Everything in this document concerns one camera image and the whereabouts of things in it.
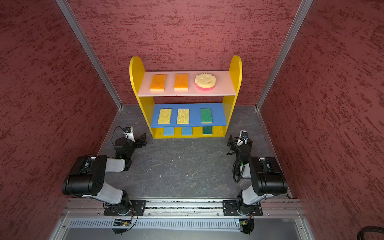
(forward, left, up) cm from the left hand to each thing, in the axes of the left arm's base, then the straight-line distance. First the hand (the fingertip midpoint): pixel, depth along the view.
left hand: (139, 136), depth 94 cm
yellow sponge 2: (+10, -28, +8) cm, 31 cm away
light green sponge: (+11, -43, +8) cm, 45 cm away
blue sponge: (+8, -18, -5) cm, 20 cm away
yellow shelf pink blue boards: (+17, -31, +13) cm, 38 cm away
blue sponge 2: (+8, -30, -5) cm, 32 cm away
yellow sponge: (+10, -16, +8) cm, 21 cm away
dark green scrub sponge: (+8, -45, -5) cm, 46 cm away
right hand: (-1, -63, +2) cm, 63 cm away
